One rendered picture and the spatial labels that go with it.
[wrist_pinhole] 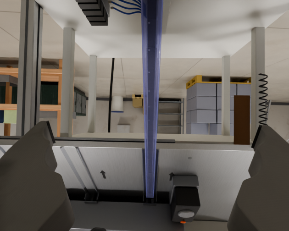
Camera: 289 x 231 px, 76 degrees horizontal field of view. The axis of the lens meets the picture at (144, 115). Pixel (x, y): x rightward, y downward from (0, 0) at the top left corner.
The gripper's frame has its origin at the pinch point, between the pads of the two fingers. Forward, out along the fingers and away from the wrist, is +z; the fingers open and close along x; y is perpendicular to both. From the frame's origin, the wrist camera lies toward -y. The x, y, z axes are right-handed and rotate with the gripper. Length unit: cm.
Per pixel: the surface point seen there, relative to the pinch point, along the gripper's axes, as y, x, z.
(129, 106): 354, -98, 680
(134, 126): 426, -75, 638
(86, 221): 26.1, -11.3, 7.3
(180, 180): 16.7, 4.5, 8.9
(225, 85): 26, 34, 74
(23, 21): -3, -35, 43
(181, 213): 19.9, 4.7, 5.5
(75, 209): 25.6, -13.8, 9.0
